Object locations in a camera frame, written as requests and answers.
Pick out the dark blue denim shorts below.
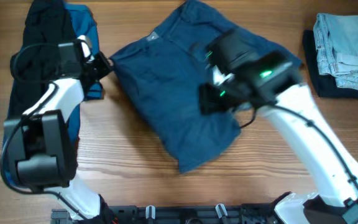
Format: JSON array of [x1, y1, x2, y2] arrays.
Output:
[[111, 1, 241, 173]]

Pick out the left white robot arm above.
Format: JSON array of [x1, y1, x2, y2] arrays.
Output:
[[0, 51, 116, 223]]

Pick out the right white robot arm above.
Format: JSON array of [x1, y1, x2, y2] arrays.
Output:
[[206, 50, 358, 223]]

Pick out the teal blue garment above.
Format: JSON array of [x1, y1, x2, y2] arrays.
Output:
[[1, 2, 104, 187]]

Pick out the black garment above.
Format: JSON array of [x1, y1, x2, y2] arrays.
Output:
[[7, 0, 76, 118]]

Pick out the dark folded garment under jeans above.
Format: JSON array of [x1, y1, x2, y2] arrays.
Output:
[[302, 30, 358, 100]]

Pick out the light blue folded jeans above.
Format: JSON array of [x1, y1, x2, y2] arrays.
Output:
[[313, 13, 358, 90]]

